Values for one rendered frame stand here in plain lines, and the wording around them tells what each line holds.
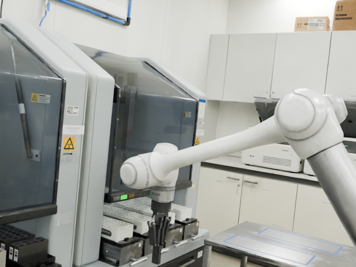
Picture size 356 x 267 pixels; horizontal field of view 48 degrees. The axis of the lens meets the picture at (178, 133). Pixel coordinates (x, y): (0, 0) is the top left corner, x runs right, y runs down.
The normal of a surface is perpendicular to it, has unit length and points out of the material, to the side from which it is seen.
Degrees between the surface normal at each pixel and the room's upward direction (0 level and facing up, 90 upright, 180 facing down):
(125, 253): 90
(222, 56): 90
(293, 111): 85
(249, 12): 90
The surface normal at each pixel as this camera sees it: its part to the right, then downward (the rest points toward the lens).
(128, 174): -0.60, 0.05
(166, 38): 0.84, 0.11
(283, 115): -0.45, -0.11
